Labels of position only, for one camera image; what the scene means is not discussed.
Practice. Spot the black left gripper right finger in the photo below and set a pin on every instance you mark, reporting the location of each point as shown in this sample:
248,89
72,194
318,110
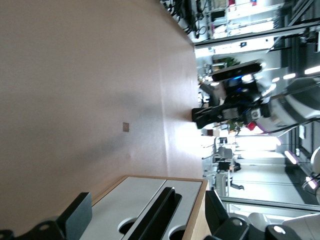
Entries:
215,215

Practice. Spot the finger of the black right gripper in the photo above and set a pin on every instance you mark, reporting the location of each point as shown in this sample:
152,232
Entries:
210,123
205,112

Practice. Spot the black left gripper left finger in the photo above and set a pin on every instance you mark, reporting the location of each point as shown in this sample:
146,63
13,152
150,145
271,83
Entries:
75,217

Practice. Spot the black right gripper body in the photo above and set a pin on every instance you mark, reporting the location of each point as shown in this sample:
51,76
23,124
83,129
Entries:
245,107

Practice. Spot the white-front wooden drawer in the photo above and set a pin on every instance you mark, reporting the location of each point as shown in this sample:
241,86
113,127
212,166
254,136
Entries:
130,197
190,197

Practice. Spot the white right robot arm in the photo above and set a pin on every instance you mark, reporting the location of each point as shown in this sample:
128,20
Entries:
295,100

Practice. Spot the light wooden drawer cabinet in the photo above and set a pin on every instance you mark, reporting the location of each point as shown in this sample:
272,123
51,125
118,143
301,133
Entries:
203,200

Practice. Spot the small brown tape patch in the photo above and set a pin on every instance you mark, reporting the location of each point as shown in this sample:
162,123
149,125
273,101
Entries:
125,126

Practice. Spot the white storage shelf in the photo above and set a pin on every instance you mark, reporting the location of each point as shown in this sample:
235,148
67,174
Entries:
245,22

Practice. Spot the brown table cover sheet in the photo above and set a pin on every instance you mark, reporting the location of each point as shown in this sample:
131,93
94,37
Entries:
75,75

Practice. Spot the aluminium frame beam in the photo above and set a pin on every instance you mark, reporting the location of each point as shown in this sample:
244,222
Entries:
262,203
237,40

